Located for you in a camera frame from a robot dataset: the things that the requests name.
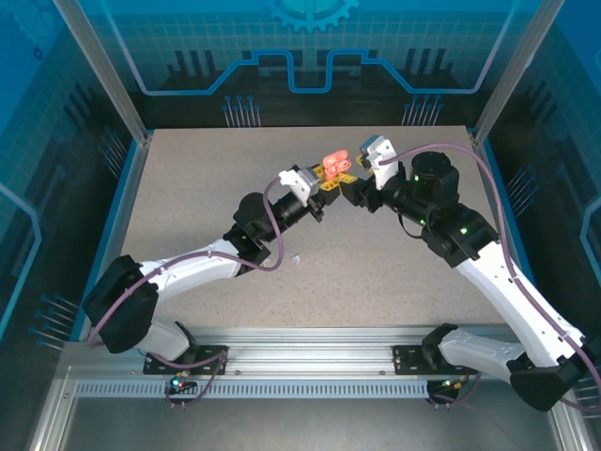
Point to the pink earbuds charging case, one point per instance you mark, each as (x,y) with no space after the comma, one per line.
(337,156)

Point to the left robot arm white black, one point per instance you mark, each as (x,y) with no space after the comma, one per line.
(202,270)

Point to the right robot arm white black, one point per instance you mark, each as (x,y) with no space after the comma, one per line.
(512,310)

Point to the grey metal tray panel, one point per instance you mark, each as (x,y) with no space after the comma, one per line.
(305,427)

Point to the aluminium side rail blue edge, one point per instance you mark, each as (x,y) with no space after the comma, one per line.
(116,235)
(516,244)

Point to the aluminium frame post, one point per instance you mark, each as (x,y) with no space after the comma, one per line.
(105,70)
(511,70)

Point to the aluminium mounting rail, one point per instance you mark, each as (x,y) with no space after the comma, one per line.
(305,352)

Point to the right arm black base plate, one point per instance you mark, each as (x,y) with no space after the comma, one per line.
(408,362)

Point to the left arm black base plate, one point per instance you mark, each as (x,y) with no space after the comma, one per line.
(155,368)

